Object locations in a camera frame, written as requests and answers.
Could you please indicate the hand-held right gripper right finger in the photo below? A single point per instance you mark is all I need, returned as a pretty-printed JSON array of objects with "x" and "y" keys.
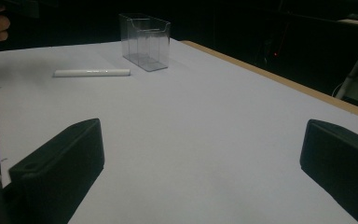
[{"x": 341, "y": 161}]

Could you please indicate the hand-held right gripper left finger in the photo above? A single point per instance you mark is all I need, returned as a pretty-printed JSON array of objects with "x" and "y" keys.
[{"x": 59, "y": 168}]

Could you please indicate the white pen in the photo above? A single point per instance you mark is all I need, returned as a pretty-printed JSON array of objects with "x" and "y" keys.
[{"x": 91, "y": 72}]

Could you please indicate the clear plastic container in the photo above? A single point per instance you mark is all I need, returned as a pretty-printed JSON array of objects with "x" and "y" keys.
[{"x": 146, "y": 43}]

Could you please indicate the grey metal stand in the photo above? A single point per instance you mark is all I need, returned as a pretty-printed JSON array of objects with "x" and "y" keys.
[{"x": 355, "y": 77}]

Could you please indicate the white paper sheet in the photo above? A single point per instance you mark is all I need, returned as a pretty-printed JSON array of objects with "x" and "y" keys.
[{"x": 183, "y": 130}]

